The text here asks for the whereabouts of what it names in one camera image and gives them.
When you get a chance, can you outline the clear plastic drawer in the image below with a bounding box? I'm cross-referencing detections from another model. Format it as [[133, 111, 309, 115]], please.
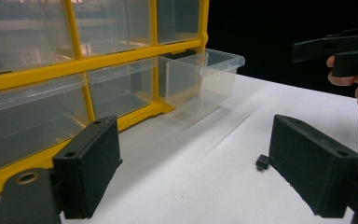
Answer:
[[158, 48, 246, 121]]

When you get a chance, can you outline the yellow plastic drawer cabinet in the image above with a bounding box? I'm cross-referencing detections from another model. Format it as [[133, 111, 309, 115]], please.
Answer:
[[0, 0, 211, 202]]

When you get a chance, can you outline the set of clear cabinet drawers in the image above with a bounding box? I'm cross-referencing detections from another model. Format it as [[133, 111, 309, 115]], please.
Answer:
[[0, 0, 200, 174]]

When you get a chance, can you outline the small black plastic part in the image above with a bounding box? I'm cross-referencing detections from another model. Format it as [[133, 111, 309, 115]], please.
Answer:
[[255, 154, 271, 172]]

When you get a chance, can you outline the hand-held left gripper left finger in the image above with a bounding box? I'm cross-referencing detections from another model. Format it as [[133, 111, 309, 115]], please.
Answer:
[[52, 115, 123, 219]]

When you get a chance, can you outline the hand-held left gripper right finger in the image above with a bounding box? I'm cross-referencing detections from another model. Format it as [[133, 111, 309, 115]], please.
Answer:
[[268, 114, 358, 219]]

